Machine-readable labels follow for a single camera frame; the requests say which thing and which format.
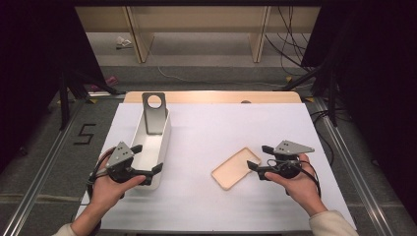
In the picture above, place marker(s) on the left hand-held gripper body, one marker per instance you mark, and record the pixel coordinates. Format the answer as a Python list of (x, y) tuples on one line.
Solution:
[(118, 155)]

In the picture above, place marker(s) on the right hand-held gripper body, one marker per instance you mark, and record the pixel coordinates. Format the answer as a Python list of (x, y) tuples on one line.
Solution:
[(291, 148)]

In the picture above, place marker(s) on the white plastic bin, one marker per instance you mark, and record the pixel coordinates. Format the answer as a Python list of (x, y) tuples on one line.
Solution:
[(149, 154)]

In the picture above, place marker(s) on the beige phone case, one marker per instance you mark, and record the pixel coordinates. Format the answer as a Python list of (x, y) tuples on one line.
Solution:
[(231, 170)]

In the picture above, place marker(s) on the grey phone case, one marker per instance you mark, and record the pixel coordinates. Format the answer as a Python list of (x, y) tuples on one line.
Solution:
[(154, 121)]

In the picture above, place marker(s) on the person's left hand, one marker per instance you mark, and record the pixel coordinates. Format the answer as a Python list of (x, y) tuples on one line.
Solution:
[(105, 191)]

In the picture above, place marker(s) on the person's right hand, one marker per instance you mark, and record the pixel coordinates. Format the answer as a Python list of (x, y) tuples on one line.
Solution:
[(301, 190)]

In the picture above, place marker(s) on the white table cover sheet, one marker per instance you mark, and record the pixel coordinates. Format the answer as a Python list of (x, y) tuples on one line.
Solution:
[(203, 203)]

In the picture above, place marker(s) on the black tripod stand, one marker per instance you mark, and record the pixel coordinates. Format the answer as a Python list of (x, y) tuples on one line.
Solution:
[(64, 98), (331, 98)]

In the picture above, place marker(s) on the pink packet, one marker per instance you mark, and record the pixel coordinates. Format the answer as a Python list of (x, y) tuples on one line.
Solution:
[(109, 80)]

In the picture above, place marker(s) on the crumpled white paper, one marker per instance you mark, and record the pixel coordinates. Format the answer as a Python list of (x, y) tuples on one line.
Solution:
[(123, 42)]

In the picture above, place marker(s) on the black curtain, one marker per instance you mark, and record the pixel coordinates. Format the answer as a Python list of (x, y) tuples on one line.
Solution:
[(29, 65), (377, 82)]

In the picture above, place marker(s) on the beige wooden shelf unit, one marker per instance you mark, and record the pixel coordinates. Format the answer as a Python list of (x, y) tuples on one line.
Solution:
[(196, 19)]

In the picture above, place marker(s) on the aluminium floor rail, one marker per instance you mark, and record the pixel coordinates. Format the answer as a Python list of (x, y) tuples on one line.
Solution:
[(357, 177), (32, 187)]

